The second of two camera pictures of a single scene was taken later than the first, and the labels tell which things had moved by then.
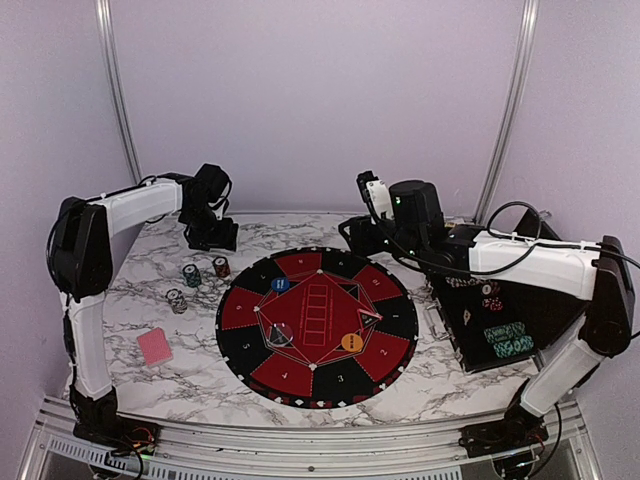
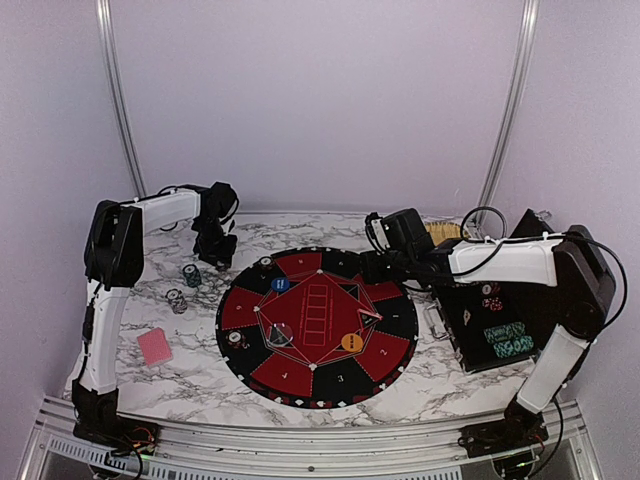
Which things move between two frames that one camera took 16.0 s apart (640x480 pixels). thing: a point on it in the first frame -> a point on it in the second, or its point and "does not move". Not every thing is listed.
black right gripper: [360, 240] -> [370, 272]
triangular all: [367, 318] does not move
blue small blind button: [280, 284] does not move
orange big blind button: [352, 342] does not move
